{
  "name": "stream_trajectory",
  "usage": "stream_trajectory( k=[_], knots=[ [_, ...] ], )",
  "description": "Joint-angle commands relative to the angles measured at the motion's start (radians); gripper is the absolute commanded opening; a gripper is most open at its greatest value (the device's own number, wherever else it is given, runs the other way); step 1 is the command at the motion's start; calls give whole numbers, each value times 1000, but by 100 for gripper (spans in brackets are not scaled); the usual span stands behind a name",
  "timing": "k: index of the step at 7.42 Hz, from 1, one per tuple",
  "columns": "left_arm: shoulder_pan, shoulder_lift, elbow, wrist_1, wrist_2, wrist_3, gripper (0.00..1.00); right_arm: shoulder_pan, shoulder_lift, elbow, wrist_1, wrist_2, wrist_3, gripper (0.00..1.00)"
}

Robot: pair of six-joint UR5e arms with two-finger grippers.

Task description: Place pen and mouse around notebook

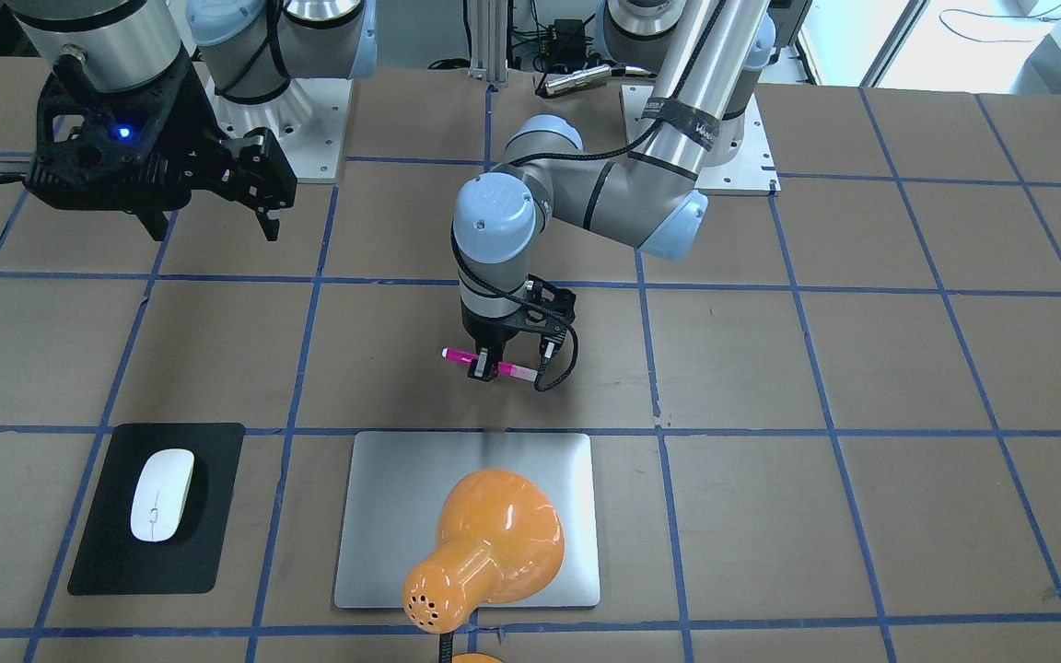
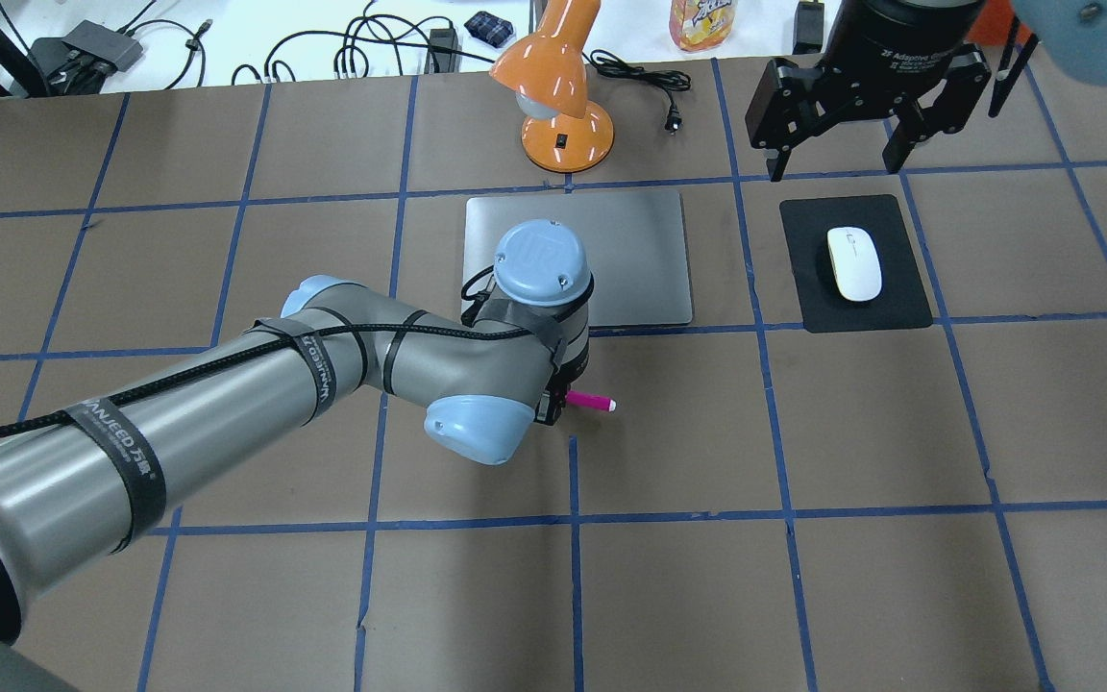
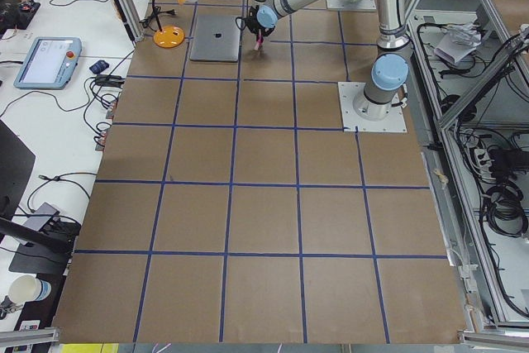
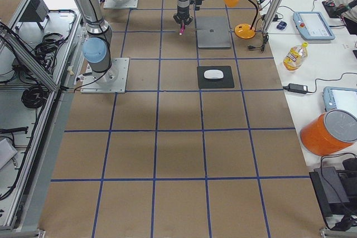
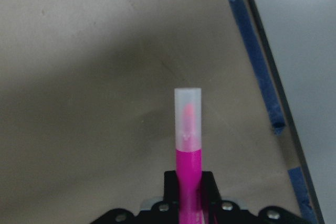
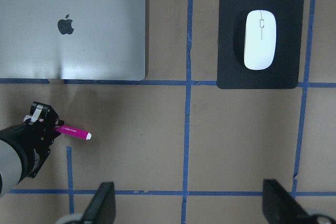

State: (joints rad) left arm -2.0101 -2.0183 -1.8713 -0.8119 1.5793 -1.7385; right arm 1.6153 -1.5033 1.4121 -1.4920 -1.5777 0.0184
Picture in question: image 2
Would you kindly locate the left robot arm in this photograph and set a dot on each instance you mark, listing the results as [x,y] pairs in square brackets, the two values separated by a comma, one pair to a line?
[89,480]

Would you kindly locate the black power adapter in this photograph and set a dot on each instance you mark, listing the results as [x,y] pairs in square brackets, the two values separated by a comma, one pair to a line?
[809,27]

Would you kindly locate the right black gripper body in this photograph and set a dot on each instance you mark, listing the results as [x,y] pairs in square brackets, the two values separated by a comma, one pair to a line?
[902,38]

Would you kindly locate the pink highlighter pen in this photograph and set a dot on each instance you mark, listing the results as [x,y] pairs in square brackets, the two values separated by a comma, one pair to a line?
[582,399]

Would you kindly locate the dark blue pouch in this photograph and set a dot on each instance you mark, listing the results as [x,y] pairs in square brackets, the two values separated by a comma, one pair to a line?
[489,28]

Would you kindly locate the silver laptop notebook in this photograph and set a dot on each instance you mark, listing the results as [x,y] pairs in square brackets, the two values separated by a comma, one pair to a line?
[635,241]

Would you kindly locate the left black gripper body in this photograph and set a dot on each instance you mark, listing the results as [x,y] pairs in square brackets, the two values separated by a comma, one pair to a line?
[575,368]

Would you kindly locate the orange round object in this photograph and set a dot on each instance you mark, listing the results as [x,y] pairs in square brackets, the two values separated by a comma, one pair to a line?
[993,25]

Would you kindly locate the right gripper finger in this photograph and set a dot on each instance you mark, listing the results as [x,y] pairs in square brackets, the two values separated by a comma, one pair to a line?
[898,149]
[777,162]

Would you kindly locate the white computer mouse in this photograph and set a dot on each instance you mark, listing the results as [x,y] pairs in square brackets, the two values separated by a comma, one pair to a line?
[855,263]

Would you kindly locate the yellow snack bag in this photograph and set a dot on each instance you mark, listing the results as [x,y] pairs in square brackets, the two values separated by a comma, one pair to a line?
[697,26]

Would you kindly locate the orange desk lamp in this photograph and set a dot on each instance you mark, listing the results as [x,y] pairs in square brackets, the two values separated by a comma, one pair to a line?
[563,132]

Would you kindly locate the black mousepad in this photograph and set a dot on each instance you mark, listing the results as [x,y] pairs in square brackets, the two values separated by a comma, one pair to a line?
[902,304]

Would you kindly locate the grey usb hub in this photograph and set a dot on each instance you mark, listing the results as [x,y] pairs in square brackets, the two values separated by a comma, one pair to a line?
[117,50]

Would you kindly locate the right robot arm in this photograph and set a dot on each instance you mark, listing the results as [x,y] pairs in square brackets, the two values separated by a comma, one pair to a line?
[1075,32]

